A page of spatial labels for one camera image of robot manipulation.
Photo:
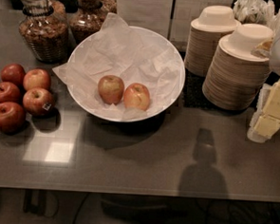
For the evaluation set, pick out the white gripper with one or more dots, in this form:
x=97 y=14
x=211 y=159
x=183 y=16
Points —
x=267 y=112

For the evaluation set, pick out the white bowl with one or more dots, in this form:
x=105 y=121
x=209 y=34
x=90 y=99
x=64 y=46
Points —
x=167 y=87

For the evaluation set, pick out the red apple with sticker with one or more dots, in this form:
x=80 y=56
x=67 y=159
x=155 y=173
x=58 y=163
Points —
x=38 y=102

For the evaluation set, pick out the pale red apple back right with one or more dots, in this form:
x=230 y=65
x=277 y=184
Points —
x=37 y=78

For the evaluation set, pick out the red apple back left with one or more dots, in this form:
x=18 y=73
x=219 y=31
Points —
x=13 y=73

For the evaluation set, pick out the dark red apple front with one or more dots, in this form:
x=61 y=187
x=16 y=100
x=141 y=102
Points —
x=12 y=117

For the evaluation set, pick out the dark red apple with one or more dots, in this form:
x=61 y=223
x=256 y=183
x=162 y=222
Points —
x=12 y=117
x=9 y=93

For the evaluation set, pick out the dark red apple middle left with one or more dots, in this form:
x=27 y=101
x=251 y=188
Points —
x=9 y=93

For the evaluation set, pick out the right stack of paper bowls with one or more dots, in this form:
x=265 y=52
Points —
x=235 y=76

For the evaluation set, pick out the stack of paper bowls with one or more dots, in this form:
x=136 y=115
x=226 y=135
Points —
x=206 y=30
x=235 y=76

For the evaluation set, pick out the white plastic cutlery bundle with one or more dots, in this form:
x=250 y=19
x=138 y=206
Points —
x=262 y=12

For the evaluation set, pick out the left stack of paper bowls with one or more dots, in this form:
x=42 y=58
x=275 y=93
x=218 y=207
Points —
x=206 y=30

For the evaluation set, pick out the white paper liner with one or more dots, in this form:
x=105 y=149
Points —
x=127 y=56

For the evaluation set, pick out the white napkin dispenser box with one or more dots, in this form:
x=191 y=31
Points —
x=152 y=14

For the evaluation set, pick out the rear glass granola jar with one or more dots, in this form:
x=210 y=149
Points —
x=89 y=17

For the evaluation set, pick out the glass granola jar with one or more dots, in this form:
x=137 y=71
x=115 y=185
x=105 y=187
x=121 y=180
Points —
x=89 y=17
x=44 y=31

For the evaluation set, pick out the front glass granola jar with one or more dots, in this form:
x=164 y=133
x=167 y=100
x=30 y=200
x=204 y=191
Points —
x=44 y=31

